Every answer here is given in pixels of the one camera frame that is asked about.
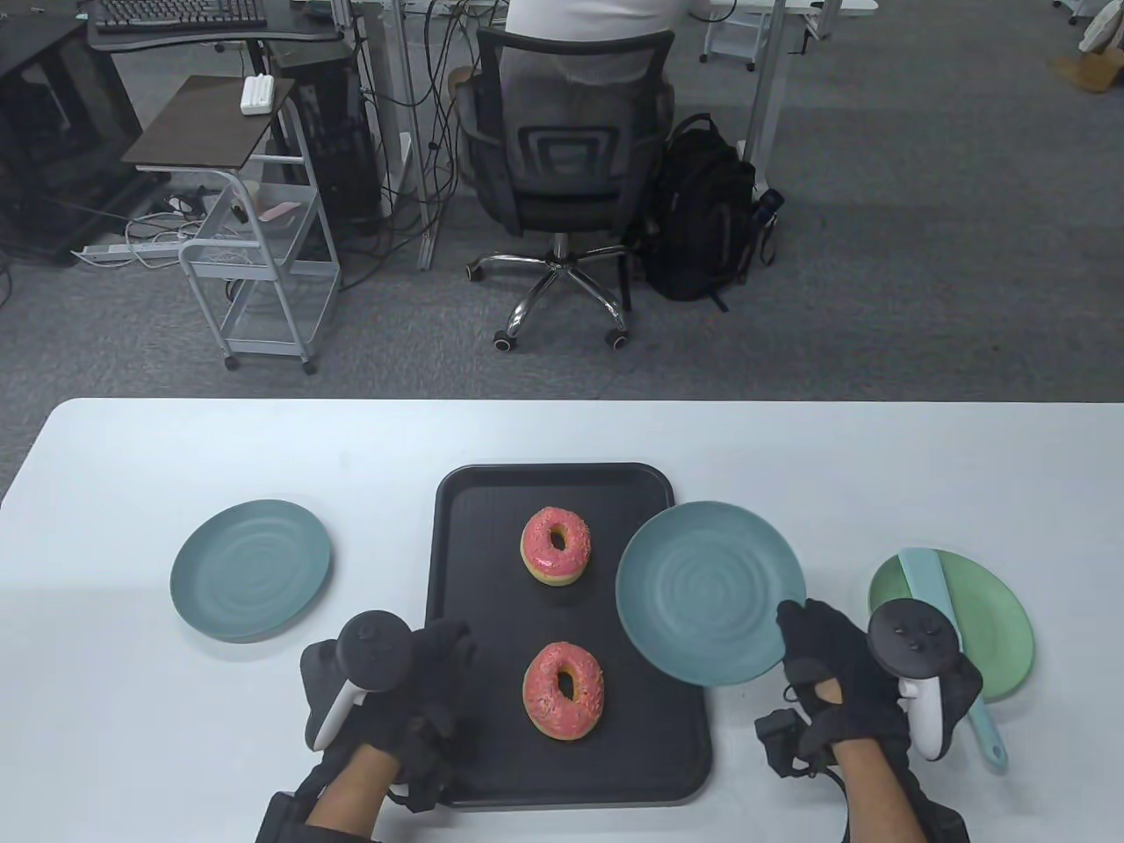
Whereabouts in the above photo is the person's right hand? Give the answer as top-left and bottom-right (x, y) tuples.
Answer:
(777, 599), (984, 760)

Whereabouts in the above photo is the person's left hand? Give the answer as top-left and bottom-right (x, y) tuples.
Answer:
(300, 619), (479, 813)

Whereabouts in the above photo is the black baking tray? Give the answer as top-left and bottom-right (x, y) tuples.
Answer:
(413, 463), (714, 811)

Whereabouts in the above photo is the pink frosted mini donut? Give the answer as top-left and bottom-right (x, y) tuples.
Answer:
(520, 506), (593, 587)
(522, 641), (607, 742)

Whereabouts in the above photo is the light blue dessert shovel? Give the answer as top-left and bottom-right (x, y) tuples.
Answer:
(897, 548), (1010, 772)

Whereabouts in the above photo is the teal round plate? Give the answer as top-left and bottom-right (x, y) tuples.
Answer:
(169, 499), (335, 644)
(615, 501), (807, 688)

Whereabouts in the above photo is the person's right forearm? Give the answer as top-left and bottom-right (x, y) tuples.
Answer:
(830, 738), (932, 843)

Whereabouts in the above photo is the person's left forearm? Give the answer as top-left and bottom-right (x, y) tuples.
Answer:
(303, 745), (405, 843)

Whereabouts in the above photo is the green round plate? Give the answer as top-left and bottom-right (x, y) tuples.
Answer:
(869, 549), (1035, 702)

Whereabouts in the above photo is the black wrist band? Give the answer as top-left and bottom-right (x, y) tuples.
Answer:
(256, 790), (319, 843)
(913, 773), (969, 843)

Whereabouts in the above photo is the white rolling cart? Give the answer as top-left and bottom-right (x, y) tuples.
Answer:
(178, 92), (343, 376)

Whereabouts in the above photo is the black backpack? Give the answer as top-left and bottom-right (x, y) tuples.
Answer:
(644, 112), (785, 313)

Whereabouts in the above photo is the white power strip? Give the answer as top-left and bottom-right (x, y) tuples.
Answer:
(72, 239), (190, 264)

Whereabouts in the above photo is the black computer tower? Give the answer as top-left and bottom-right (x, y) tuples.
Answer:
(294, 57), (385, 236)

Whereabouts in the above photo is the black mesh office chair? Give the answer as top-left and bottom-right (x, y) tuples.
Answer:
(455, 26), (677, 354)

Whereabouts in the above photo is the brown side table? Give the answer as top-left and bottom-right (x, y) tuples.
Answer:
(120, 75), (298, 172)

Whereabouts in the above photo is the small white trolley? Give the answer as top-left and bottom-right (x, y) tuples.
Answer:
(700, 0), (787, 71)

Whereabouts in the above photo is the cardboard box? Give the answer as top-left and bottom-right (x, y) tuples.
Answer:
(1056, 44), (1124, 95)

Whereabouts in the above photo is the black desk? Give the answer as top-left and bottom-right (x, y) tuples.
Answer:
(83, 0), (352, 55)

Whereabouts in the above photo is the black keyboard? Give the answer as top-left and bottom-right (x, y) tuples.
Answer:
(92, 0), (267, 34)

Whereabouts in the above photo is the tangle of white cables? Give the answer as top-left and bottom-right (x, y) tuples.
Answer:
(123, 209), (212, 257)

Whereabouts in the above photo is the bundle of black cables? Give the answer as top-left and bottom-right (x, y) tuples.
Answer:
(347, 0), (479, 291)

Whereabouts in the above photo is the white desk frame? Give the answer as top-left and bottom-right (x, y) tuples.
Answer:
(351, 0), (440, 270)
(685, 0), (879, 166)

